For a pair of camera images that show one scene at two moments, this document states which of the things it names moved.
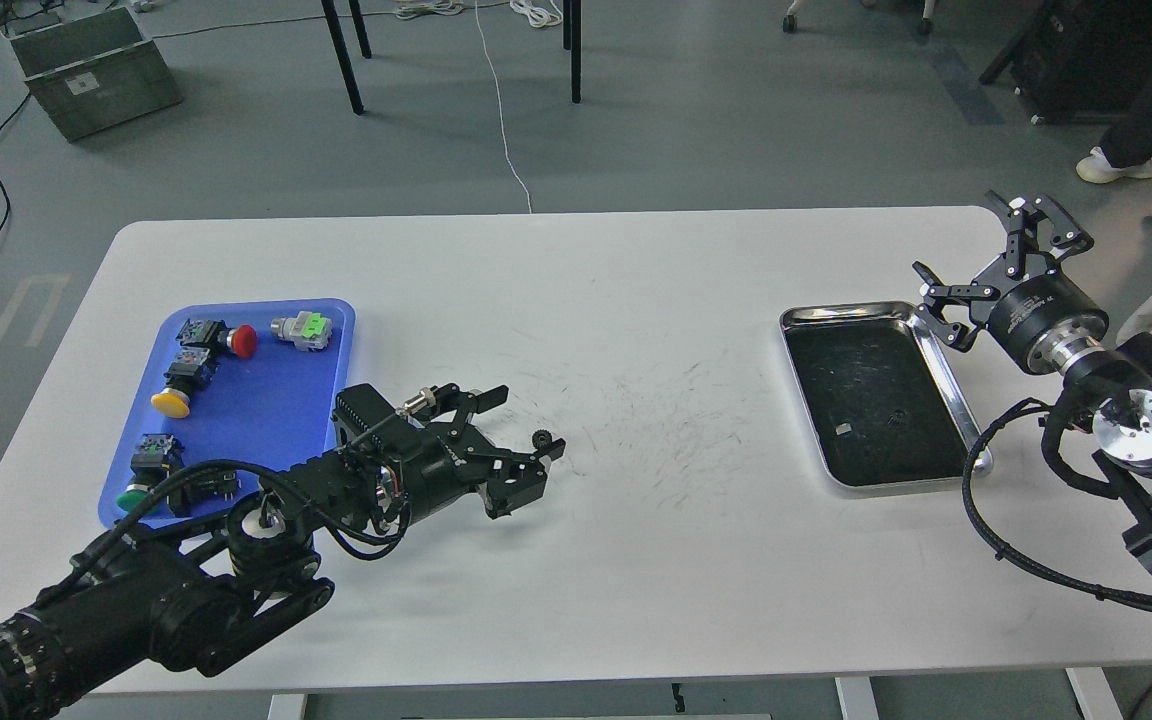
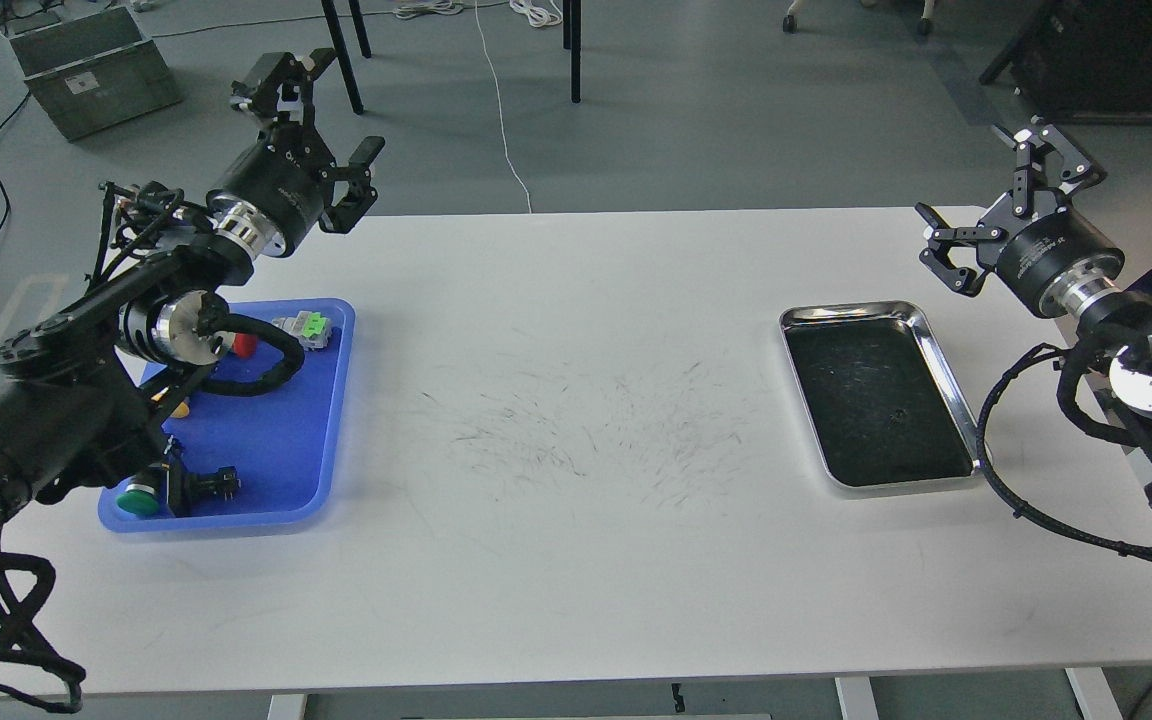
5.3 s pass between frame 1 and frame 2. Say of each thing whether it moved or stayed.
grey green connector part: stayed
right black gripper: moved
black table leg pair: stayed
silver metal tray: stayed
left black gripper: moved
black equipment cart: stayed
